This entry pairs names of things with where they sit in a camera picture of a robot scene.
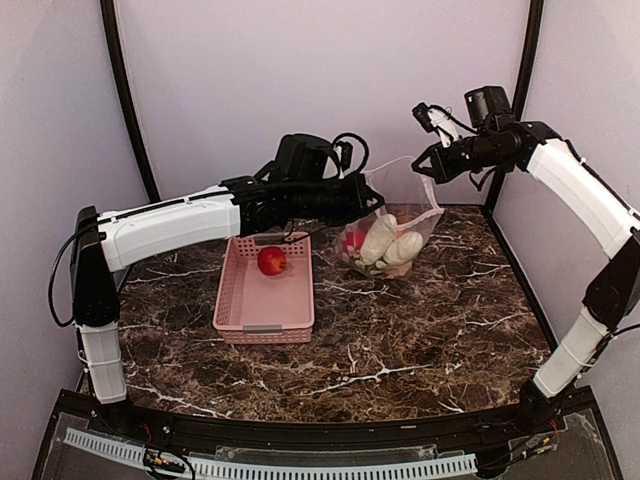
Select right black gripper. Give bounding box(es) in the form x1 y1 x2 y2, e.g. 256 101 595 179
412 131 509 183

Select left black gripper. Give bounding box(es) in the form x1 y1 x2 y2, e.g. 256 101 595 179
292 172 387 227

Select red tomato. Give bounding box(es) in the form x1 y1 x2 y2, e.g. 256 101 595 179
344 231 366 249

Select red pomegranate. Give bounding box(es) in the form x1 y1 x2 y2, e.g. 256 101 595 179
257 246 288 276

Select white wrinkled radish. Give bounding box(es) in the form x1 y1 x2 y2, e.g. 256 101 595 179
360 214 398 265

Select clear zip top bag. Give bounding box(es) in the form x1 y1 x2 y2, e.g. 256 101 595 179
333 156 445 279

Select pink perforated plastic basket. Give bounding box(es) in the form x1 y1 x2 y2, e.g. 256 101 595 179
213 232 315 345

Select pale green radish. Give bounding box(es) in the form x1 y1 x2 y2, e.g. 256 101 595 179
383 231 424 266

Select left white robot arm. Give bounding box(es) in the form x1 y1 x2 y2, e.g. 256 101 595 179
47 132 384 436

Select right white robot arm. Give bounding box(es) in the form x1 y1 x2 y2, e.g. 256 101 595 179
412 86 639 434

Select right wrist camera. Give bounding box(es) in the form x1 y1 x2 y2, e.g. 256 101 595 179
412 102 461 148

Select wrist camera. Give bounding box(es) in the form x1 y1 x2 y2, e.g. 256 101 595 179
323 141 353 179
412 102 461 148

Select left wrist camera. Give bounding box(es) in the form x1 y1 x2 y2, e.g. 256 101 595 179
323 141 353 179

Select right black frame post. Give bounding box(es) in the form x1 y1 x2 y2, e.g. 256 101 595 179
482 0 545 216

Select black frame post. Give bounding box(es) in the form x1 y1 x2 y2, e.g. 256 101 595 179
99 0 161 203
482 0 545 216

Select left black frame post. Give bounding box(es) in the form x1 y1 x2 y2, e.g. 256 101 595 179
99 0 161 203

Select black front rail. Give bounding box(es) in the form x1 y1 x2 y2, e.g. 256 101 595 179
59 399 596 456

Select white slotted cable duct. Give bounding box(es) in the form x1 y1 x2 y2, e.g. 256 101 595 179
63 427 478 479

